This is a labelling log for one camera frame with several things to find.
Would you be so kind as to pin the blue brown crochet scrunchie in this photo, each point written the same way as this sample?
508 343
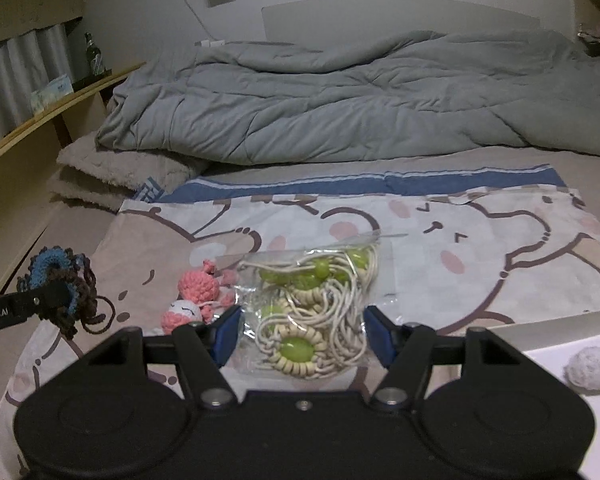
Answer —
55 260

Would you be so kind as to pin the white headboard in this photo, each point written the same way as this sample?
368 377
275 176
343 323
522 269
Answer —
380 17

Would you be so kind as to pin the white cardboard box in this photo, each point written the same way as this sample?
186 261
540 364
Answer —
545 360

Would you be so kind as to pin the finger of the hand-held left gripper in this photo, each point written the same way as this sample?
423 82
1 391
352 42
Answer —
30 304

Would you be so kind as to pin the cardboard banner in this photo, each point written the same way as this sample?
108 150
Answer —
25 10

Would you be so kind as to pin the cartoon printed blanket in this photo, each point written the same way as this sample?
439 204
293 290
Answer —
430 270

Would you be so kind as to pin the grey curtain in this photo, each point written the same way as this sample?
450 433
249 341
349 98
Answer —
20 75

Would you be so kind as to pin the grey quilt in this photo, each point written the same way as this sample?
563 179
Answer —
330 100

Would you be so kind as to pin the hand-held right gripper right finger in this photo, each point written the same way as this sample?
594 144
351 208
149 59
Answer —
380 336

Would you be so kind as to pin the pink crochet doll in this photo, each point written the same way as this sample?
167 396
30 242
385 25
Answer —
200 285

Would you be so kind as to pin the white yarn ball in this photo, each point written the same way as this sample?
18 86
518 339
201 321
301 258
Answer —
592 367

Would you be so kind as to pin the green glass bottle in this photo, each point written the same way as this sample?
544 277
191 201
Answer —
93 57

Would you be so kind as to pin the wooden bedside shelf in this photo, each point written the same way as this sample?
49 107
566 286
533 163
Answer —
20 160

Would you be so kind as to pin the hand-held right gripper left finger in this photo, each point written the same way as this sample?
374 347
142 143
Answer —
227 334

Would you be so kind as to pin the tissue box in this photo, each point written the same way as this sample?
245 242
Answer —
52 92

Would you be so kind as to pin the white power plug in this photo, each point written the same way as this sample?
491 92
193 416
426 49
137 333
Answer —
210 44

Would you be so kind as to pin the beige fleece blanket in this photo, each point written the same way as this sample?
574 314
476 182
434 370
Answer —
120 175

